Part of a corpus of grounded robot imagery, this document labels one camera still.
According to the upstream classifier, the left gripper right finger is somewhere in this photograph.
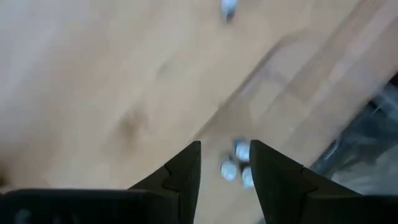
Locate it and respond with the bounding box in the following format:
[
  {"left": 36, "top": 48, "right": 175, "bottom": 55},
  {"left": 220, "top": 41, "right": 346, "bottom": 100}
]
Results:
[{"left": 249, "top": 139, "right": 364, "bottom": 224}]

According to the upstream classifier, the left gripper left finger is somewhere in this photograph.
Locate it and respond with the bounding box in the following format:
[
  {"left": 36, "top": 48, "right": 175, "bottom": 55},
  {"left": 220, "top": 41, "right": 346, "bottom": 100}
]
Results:
[{"left": 129, "top": 140, "right": 202, "bottom": 224}]

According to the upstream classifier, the clear plastic container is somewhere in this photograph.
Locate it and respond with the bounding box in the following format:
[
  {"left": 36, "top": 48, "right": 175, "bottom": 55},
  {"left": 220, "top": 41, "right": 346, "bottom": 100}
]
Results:
[{"left": 194, "top": 73, "right": 398, "bottom": 224}]

